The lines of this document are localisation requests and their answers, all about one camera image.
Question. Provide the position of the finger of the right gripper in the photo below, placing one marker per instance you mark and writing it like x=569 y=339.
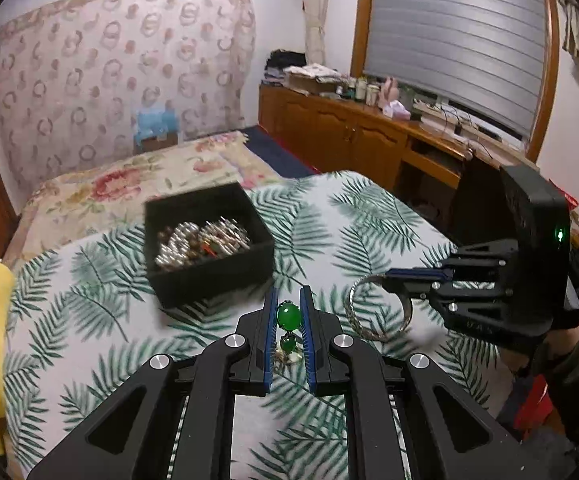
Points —
x=412 y=288
x=423 y=275

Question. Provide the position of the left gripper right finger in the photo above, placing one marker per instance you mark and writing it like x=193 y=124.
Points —
x=339 y=364

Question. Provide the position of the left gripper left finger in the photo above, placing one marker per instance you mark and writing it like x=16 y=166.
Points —
x=239 y=364

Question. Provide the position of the silver bangle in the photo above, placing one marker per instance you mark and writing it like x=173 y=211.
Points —
x=366 y=311

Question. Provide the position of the green jade pendant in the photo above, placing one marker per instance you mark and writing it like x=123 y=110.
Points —
x=288 y=349

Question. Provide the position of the black jewelry box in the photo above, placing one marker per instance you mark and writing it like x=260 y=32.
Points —
x=205 y=243

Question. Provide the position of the person's right hand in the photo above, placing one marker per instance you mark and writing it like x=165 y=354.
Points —
x=556 y=344

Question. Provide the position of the wooden sideboard cabinet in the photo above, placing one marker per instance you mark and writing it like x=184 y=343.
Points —
x=422 y=166

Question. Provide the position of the palm leaf tablecloth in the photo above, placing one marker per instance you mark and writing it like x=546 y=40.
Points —
x=84 y=318

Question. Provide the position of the floral bedspread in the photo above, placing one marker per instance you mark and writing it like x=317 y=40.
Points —
x=76 y=205

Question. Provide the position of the stack of clothes and papers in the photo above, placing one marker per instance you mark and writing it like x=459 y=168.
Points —
x=289 y=69

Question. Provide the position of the grey window blind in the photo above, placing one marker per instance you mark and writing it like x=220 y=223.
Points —
x=486 y=55

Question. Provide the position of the light blue bag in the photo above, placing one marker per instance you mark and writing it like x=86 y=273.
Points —
x=155 y=123

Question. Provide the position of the pink circle patterned curtain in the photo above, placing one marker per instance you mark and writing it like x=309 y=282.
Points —
x=78 y=78

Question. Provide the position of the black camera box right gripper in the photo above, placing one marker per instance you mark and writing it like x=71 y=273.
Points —
x=514 y=205

